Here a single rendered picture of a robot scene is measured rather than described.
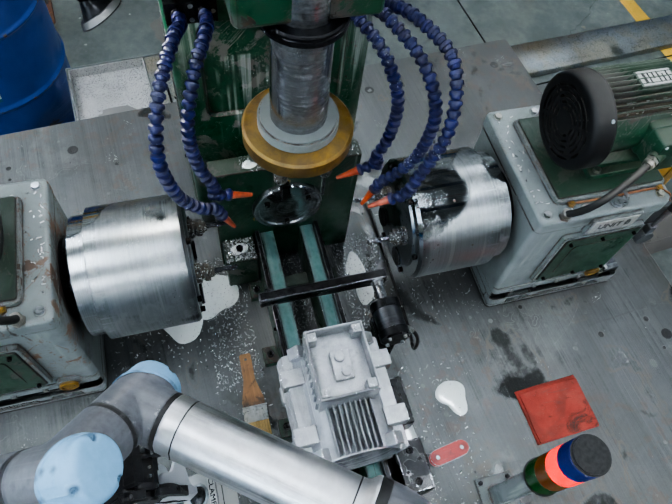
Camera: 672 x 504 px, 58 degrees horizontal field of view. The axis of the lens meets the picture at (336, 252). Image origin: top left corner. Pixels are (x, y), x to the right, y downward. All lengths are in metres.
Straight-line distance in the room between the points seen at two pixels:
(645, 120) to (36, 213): 1.08
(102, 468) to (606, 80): 0.97
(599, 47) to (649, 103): 2.33
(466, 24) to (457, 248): 2.33
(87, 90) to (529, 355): 1.78
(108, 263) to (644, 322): 1.22
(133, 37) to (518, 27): 1.95
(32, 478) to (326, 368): 0.49
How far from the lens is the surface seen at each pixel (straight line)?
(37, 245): 1.13
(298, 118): 0.91
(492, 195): 1.19
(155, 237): 1.08
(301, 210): 1.30
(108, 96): 2.40
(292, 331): 1.24
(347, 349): 1.01
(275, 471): 0.73
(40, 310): 1.06
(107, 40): 3.21
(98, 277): 1.08
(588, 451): 0.98
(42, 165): 1.70
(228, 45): 1.11
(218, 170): 1.17
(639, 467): 1.50
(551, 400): 1.44
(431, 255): 1.17
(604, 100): 1.14
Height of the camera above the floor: 2.07
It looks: 60 degrees down
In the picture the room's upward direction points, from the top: 10 degrees clockwise
